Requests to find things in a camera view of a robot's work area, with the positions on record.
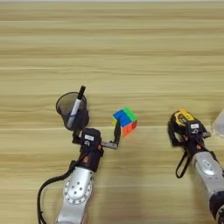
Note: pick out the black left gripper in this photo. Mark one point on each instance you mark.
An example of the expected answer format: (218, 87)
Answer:
(92, 159)

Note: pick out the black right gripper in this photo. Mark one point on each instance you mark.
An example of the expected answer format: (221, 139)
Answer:
(195, 144)

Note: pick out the yellow black tape measure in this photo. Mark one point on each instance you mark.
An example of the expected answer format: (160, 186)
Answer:
(182, 116)

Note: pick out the colourful puzzle cube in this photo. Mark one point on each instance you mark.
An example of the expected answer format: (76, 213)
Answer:
(126, 120)

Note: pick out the clear bottle with red cap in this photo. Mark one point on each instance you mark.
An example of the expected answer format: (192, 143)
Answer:
(219, 125)

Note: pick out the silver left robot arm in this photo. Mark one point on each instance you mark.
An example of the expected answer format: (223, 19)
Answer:
(76, 192)

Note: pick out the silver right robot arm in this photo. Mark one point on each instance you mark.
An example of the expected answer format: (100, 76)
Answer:
(208, 175)

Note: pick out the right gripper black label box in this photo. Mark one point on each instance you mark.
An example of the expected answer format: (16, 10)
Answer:
(194, 127)

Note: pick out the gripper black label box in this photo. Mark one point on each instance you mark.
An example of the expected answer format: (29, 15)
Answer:
(91, 137)
(194, 127)

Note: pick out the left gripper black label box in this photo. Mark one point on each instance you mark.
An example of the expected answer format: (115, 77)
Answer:
(91, 137)

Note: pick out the white marker with black cap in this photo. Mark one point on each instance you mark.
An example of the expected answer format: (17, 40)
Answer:
(75, 107)

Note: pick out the black mesh pen cup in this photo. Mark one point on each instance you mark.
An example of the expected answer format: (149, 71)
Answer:
(65, 106)

